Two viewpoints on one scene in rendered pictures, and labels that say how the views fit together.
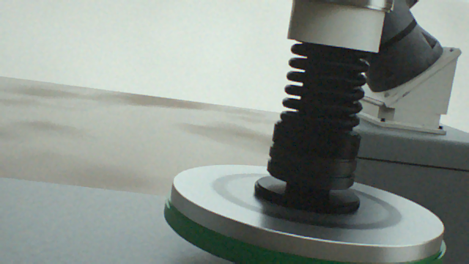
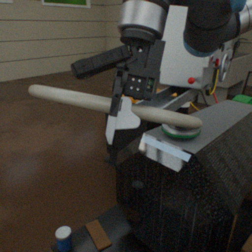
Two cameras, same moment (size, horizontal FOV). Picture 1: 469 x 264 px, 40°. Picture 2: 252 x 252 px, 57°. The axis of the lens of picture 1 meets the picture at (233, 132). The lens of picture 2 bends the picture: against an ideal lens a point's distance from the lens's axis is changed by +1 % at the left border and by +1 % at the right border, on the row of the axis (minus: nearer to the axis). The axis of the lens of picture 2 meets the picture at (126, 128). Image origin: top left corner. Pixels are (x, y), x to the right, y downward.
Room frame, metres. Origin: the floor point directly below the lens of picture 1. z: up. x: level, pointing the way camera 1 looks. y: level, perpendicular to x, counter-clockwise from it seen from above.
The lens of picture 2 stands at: (1.25, -1.07, 1.41)
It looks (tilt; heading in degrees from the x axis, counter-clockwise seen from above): 24 degrees down; 141
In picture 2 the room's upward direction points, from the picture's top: straight up
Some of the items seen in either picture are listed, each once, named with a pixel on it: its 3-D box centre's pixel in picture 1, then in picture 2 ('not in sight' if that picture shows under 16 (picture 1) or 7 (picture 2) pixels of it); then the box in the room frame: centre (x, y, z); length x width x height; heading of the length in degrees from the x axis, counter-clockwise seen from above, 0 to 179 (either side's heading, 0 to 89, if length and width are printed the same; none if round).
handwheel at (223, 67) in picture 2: not in sight; (216, 67); (0.57, 0.09, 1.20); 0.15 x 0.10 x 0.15; 110
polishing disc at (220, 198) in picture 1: (304, 204); (180, 126); (0.50, -0.06, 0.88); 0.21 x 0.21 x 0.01
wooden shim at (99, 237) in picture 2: not in sight; (97, 234); (0.16, -0.46, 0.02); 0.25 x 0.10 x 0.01; 171
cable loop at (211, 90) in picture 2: not in sight; (212, 75); (0.28, 0.56, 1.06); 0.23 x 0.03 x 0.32; 110
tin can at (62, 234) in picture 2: not in sight; (64, 238); (0.10, -0.68, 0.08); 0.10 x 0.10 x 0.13
